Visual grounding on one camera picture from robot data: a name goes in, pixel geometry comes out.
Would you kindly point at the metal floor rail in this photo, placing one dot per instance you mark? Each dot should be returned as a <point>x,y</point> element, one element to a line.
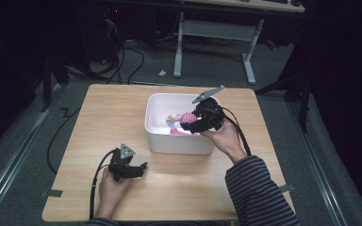
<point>12,157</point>
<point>319,163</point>

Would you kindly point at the black computer tower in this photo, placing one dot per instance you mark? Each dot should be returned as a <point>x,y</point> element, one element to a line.
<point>111,29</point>

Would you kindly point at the person's left hand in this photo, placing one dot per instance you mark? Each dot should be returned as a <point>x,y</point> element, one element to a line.
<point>111,191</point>

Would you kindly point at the white paper scrap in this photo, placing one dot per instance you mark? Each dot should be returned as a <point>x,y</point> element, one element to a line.
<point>162,72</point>

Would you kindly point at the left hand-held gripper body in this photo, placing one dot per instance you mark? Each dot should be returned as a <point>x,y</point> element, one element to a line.
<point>121,166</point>

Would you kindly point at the person's right hand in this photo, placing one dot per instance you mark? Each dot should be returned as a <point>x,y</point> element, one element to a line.
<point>224,139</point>

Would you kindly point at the black metal stand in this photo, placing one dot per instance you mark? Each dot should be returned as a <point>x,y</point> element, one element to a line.
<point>302,97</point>
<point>47,84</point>

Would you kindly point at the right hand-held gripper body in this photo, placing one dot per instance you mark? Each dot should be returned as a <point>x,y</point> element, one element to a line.
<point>209,116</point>

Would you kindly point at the white plastic bin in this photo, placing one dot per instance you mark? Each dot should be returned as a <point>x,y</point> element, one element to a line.
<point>182,125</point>

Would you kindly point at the desk with white legs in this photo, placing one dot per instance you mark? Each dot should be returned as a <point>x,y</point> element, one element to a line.
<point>215,31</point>

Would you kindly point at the small red object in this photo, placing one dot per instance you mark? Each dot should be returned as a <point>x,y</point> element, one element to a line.
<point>270,44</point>

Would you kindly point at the grey tape piece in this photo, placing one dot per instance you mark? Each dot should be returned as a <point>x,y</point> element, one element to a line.
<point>52,192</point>
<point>286,188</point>

